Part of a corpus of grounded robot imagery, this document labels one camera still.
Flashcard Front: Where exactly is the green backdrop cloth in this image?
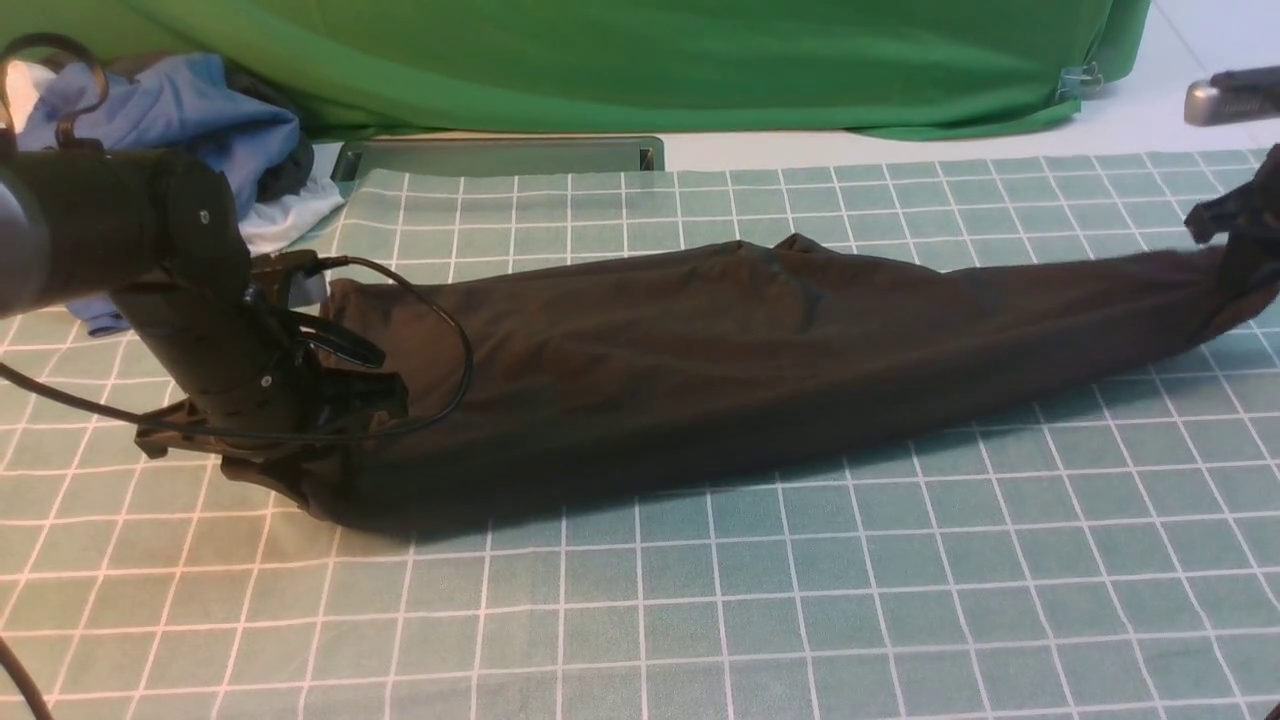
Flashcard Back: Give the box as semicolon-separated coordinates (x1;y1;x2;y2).
3;1;1149;142

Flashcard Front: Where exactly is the black cable image left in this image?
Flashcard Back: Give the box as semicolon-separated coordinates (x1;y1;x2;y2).
0;29;476;720

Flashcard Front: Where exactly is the dark gray long-sleeved shirt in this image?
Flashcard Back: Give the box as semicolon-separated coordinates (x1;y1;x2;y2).
291;232;1280;536

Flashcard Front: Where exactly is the blue crumpled garment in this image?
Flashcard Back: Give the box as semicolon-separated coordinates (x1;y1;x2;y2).
3;53;317;337

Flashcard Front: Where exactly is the white crumpled garment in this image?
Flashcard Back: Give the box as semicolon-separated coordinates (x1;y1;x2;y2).
5;61;346;254

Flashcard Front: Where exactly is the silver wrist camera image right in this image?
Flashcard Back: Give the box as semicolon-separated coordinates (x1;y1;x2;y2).
1183;67;1279;127

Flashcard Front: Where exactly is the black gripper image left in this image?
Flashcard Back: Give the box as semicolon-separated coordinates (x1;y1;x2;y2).
111;284;408;516

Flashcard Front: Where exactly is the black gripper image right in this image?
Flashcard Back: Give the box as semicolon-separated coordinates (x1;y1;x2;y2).
1184;143;1279;297

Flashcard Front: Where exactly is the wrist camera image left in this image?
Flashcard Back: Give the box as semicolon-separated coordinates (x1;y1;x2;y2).
250;250;387;370

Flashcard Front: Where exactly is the metal binder clip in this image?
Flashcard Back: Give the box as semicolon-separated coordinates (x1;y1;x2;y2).
1053;63;1106;102

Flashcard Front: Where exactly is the green checkered table cloth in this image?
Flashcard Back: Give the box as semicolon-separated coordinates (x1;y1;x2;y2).
1;149;1279;719

